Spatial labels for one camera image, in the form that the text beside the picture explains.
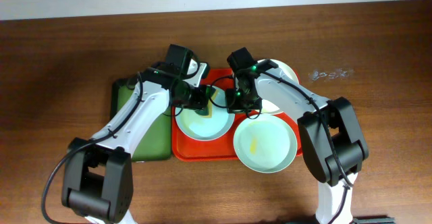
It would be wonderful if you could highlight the cream white plate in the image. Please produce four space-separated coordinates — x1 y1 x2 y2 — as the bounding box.
254 59 300 119

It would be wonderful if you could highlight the dark green tray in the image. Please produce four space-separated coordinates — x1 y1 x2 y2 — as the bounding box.
110 78 171 162

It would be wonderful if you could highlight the mint green plate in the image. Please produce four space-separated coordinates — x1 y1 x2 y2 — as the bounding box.
233 115 298 173

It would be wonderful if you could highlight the yellow green sponge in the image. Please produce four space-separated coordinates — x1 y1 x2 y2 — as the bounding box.
194 86 218 118

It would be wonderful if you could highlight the red plastic tray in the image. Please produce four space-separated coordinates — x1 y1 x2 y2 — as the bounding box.
171 68 302 161

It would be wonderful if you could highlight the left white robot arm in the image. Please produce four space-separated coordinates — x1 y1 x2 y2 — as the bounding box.
61 59 210 223

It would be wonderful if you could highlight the light blue plate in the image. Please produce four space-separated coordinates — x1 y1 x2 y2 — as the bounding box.
175 86 235 141

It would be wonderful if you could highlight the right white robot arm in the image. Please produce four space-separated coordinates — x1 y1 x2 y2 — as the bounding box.
228 59 369 223

